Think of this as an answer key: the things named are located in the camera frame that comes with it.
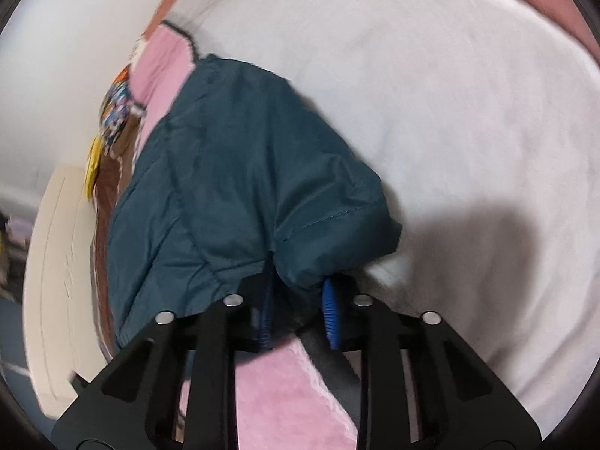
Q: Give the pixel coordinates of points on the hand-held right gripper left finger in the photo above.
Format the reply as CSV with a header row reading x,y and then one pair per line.
x,y
266,309

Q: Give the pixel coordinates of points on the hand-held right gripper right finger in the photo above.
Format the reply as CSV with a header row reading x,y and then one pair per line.
x,y
330,314

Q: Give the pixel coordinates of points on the teal quilted puffer jacket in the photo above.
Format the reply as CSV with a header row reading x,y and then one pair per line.
x,y
243,173

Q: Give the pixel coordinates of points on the pink white patchwork plush blanket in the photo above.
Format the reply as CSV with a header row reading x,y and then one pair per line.
x,y
422,126

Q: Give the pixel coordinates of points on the cream headboard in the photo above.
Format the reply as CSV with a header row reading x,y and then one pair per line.
x,y
61,267

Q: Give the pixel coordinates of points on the yellow cushion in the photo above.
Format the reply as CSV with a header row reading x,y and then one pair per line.
x,y
93,164

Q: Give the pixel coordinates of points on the colourful printed cushion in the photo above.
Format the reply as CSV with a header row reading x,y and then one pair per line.
x,y
117,108

